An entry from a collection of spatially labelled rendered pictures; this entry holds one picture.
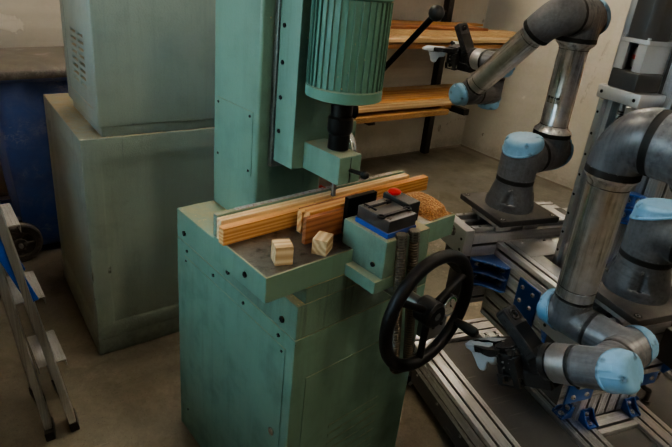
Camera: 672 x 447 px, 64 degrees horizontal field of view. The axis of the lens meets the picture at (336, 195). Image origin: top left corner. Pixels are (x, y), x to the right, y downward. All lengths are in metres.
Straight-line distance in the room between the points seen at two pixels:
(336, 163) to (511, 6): 3.89
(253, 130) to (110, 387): 1.21
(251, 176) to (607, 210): 0.83
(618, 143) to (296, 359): 0.78
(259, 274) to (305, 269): 0.10
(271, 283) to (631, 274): 0.84
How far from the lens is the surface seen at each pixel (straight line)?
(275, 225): 1.24
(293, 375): 1.29
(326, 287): 1.20
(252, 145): 1.39
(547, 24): 1.69
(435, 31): 4.06
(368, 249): 1.16
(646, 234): 1.41
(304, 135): 1.33
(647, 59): 1.56
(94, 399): 2.19
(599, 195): 1.09
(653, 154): 1.01
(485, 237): 1.74
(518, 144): 1.72
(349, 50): 1.16
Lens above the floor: 1.47
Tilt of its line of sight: 23 degrees down
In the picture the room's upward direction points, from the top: 6 degrees clockwise
